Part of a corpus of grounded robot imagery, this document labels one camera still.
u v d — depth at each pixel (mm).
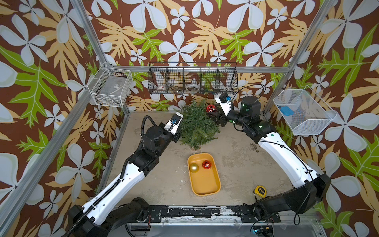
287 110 852
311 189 397
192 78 970
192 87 987
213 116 647
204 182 857
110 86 862
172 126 531
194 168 861
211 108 673
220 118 606
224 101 572
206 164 862
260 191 801
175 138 610
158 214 740
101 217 391
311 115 777
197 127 761
